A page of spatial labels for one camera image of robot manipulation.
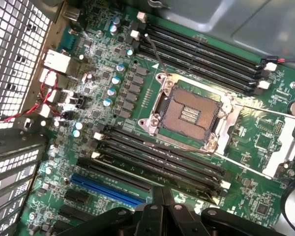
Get silver socket cover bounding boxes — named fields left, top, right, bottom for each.
left=218, top=103, right=295, bottom=179

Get green motherboard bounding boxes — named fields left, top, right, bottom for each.
left=19, top=0, right=295, bottom=236

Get black RAM slot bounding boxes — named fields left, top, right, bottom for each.
left=137, top=22, right=271, bottom=79
left=130, top=29, right=271, bottom=89
left=130, top=40, right=264, bottom=96
left=136, top=11, right=277, bottom=72
left=98, top=124, right=233, bottom=181
left=90, top=150, right=222, bottom=206
left=93, top=141, right=227, bottom=197
left=93, top=132, right=232, bottom=190

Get long blue expansion slot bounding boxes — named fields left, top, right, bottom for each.
left=70, top=173, right=148, bottom=207

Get black curved wire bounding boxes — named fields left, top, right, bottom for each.
left=279, top=172, right=295, bottom=236

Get silver network port block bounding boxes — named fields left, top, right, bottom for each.
left=43, top=50, right=71, bottom=74

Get black red fan wire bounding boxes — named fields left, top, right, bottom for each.
left=260, top=57, right=295, bottom=64

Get CPU socket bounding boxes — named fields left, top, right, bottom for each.
left=137, top=72, right=236, bottom=155

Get long black expansion slot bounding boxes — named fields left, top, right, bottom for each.
left=77, top=157, right=152, bottom=194

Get thin metal locking lever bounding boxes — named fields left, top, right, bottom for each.
left=144, top=33, right=172, bottom=76

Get red and black wires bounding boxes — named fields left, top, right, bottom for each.
left=0, top=69, right=59, bottom=125

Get short black expansion slot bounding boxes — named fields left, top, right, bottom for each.
left=63, top=189, right=90, bottom=205

